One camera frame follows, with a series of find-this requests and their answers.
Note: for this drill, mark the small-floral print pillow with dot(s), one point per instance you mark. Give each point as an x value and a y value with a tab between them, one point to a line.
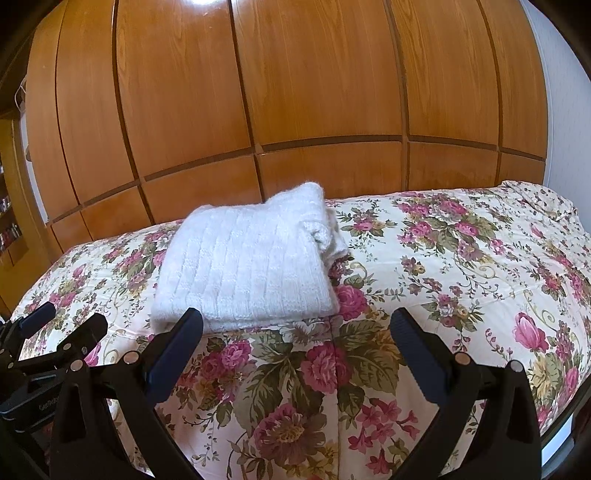
540	198

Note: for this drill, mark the wooden bookshelf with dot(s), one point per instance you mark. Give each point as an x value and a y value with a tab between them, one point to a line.
11	221

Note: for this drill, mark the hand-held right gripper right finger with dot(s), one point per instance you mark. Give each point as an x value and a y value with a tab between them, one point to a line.
415	348

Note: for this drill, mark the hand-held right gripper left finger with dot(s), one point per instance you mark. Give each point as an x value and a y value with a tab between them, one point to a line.
178	348

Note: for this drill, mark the floral bedspread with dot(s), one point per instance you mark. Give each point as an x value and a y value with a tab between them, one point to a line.
415	286

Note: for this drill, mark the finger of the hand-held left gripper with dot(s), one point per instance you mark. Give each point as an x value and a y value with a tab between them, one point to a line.
40	318
90	334

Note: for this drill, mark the white knitted sweater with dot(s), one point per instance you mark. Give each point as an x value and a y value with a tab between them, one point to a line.
249	263

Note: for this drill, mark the wooden wardrobe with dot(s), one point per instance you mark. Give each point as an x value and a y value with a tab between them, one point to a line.
286	92

